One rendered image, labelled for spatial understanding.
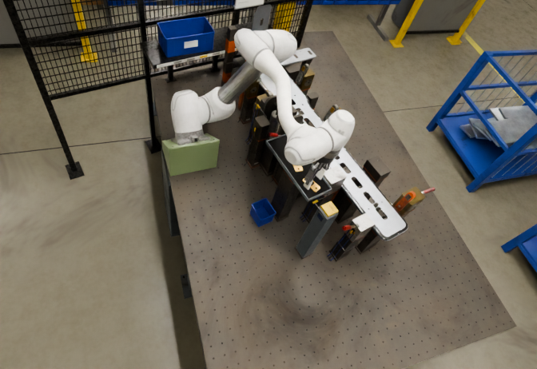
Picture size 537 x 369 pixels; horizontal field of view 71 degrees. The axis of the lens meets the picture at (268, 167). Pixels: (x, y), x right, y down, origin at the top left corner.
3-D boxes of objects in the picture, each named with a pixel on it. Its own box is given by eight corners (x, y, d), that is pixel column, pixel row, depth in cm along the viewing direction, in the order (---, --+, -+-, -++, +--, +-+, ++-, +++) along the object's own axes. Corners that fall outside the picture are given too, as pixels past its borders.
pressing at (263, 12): (263, 52, 250) (272, 4, 223) (248, 55, 245) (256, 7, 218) (262, 51, 250) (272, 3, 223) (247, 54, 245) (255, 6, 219)
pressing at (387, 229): (414, 226, 191) (415, 224, 190) (382, 244, 182) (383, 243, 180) (273, 57, 251) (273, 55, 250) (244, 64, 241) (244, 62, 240)
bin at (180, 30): (213, 49, 238) (215, 32, 227) (166, 57, 225) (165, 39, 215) (204, 33, 245) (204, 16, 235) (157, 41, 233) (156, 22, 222)
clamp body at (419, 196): (398, 228, 224) (430, 196, 195) (381, 237, 218) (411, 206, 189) (388, 216, 228) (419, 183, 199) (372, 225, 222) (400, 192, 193)
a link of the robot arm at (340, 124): (332, 128, 154) (308, 140, 148) (345, 101, 142) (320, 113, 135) (350, 146, 150) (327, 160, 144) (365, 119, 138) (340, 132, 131)
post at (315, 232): (312, 253, 204) (340, 214, 169) (301, 259, 201) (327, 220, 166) (305, 242, 207) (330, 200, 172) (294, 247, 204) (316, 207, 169)
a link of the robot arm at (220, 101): (189, 104, 223) (219, 99, 237) (200, 128, 221) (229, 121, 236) (262, 21, 166) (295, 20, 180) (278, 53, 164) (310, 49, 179)
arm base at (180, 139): (180, 146, 198) (178, 136, 197) (170, 140, 217) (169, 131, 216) (213, 140, 206) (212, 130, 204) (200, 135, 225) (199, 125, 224)
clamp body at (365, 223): (348, 255, 208) (375, 224, 179) (332, 264, 203) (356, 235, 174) (340, 244, 211) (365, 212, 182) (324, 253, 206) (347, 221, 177)
